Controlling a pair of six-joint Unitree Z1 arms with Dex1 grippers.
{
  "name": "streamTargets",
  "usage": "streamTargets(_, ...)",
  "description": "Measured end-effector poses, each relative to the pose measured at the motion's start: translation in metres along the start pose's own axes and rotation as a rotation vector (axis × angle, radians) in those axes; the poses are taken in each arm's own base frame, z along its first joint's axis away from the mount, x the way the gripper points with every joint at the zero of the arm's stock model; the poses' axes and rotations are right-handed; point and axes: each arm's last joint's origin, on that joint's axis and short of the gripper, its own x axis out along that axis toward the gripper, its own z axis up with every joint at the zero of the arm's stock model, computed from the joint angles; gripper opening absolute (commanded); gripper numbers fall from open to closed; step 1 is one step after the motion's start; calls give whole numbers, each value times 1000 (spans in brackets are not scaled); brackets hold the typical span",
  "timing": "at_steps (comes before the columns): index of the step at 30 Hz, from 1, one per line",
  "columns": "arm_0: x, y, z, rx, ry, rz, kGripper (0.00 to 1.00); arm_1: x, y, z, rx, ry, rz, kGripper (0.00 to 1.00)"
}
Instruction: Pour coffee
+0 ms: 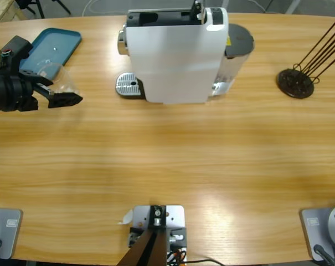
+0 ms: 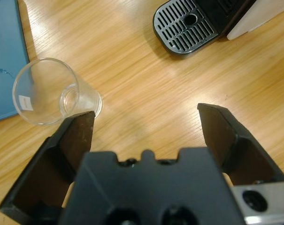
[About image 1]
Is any black tripod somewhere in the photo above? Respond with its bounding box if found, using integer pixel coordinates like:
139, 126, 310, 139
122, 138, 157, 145
17, 0, 73, 19

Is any thin black cable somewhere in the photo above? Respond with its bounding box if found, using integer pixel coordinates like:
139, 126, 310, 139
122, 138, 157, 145
183, 258, 229, 266

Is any white mount block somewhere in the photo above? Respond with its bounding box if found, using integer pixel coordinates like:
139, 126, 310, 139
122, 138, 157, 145
128, 204, 188, 263

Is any orange wire bundle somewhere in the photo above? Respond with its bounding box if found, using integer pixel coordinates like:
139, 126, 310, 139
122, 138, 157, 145
167, 248, 188, 263

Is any light wooden crate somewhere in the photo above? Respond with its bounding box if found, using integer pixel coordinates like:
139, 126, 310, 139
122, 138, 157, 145
0, 0, 28, 24

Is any arm grey base plate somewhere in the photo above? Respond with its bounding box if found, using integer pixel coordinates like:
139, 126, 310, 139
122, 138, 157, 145
0, 208, 23, 260
299, 204, 335, 262

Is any dark camera post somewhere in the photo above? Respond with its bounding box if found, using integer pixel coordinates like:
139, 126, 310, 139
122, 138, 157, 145
116, 204, 168, 266

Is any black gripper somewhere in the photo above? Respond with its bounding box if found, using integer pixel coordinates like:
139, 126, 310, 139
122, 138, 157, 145
0, 69, 84, 112

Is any white capsule coffee machine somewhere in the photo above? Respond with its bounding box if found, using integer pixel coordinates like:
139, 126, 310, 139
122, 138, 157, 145
116, 0, 229, 105

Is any metal drip tray grille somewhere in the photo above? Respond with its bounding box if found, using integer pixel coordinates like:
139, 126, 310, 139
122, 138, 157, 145
116, 72, 146, 100

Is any teal plastic tray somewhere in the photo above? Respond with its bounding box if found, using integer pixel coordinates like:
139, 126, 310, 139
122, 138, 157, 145
19, 27, 83, 77

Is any white tape scrap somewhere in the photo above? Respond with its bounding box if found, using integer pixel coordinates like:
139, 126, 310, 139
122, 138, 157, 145
117, 209, 133, 226

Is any clear glass cup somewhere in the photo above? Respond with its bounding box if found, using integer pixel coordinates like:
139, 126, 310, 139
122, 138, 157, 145
37, 62, 80, 96

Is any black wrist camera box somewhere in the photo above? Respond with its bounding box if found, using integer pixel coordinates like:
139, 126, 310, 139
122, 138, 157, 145
0, 35, 34, 73

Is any white floor cable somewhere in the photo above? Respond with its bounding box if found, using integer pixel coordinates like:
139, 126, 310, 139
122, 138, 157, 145
82, 0, 129, 15

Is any black capsule holder with rods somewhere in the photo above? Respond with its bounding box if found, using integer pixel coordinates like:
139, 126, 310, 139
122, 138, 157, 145
276, 18, 335, 98

